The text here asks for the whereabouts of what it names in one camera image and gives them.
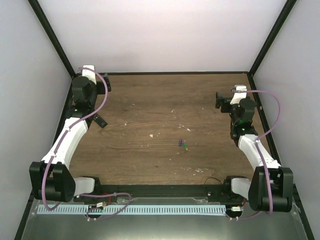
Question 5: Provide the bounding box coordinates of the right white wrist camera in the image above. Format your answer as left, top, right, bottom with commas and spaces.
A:
230, 84, 247, 105

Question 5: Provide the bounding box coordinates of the purple cable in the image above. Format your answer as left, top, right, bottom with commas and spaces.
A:
228, 89, 281, 222
43, 67, 132, 222

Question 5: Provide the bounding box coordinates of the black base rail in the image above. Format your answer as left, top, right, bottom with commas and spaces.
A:
73, 184, 253, 203

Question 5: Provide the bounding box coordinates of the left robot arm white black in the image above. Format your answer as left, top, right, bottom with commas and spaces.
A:
29, 66, 112, 203

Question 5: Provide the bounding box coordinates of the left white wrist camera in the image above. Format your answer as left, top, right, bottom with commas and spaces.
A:
81, 65, 97, 84

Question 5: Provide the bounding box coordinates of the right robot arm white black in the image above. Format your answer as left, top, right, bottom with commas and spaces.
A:
215, 90, 294, 213

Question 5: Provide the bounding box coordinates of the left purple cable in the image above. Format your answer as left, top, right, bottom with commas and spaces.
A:
43, 67, 132, 222

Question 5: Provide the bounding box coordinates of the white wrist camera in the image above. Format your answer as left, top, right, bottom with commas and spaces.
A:
230, 84, 247, 105
81, 65, 97, 84

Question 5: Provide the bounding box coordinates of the black remote control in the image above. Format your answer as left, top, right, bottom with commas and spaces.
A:
93, 113, 108, 129

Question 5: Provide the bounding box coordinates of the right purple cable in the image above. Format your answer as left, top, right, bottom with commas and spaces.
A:
228, 89, 281, 222

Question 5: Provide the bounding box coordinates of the light blue slotted cable duct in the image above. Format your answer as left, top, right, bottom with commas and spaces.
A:
36, 204, 226, 216

